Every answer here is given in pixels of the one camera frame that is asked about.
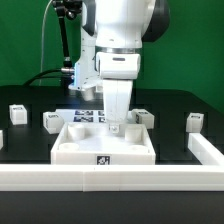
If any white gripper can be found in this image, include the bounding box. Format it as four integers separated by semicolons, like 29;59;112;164
96;52;141;133

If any white square table top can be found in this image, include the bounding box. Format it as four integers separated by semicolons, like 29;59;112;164
51;122;156;165

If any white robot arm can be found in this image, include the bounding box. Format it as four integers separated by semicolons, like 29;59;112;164
70;0;170;133

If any white fiducial marker sheet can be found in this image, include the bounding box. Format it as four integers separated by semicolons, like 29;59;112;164
54;108;134;124

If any white U-shaped fence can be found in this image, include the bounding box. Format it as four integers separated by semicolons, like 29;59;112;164
0;133;224;192

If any black cable bundle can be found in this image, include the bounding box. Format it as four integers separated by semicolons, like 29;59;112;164
22;68;74;88

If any white cable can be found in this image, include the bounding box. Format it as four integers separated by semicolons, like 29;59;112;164
39;0;54;87

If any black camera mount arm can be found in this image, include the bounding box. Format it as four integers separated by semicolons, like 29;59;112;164
52;0;82;67

